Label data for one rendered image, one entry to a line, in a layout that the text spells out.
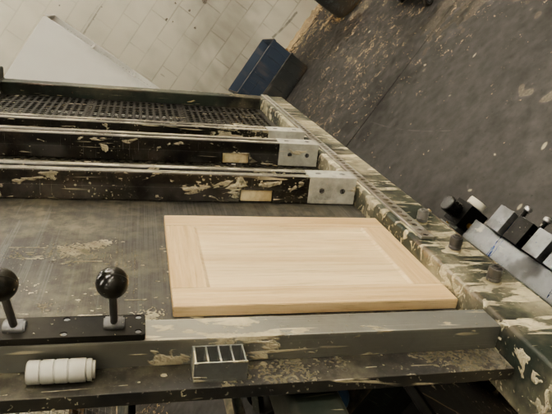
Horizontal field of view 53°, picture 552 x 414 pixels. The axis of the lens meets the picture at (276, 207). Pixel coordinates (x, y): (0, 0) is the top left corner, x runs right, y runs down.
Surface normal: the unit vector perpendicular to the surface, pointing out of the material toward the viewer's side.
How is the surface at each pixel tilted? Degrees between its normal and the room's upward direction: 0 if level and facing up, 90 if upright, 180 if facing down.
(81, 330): 58
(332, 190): 90
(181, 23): 90
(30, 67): 90
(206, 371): 89
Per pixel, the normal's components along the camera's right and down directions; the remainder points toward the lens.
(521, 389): -0.97, -0.02
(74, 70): 0.25, 0.33
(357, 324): 0.11, -0.93
